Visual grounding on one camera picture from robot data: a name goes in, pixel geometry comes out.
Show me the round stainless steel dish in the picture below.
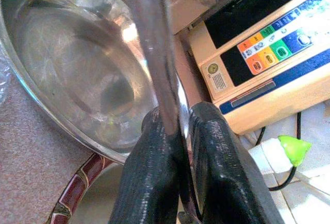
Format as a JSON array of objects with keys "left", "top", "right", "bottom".
[{"left": 0, "top": 0, "right": 193, "bottom": 164}]

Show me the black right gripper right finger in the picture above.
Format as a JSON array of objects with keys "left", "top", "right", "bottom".
[{"left": 187, "top": 102, "right": 285, "bottom": 224}]

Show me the metal spoon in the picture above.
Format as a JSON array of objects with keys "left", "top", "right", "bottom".
[{"left": 120, "top": 0, "right": 183, "bottom": 136}]

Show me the black power cable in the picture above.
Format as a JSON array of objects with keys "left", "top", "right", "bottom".
[{"left": 254, "top": 110, "right": 303, "bottom": 191}]

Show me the stainless steel sink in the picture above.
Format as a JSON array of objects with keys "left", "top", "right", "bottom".
[{"left": 69, "top": 161, "right": 135, "bottom": 224}]

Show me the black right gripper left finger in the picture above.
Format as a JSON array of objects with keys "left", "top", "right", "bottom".
[{"left": 108, "top": 106, "right": 187, "bottom": 224}]

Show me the white bottle green cap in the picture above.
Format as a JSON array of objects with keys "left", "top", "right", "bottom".
[{"left": 246, "top": 134, "right": 313, "bottom": 183}]

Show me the clear bubble wrap sheet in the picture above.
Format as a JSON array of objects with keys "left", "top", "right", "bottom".
[{"left": 0, "top": 40, "right": 13, "bottom": 106}]

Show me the clear glass jar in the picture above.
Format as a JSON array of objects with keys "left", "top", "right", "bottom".
[{"left": 161, "top": 0, "right": 237, "bottom": 36}]

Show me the beige water ionizer appliance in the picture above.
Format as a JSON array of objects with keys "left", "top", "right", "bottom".
[{"left": 187, "top": 0, "right": 330, "bottom": 136}]

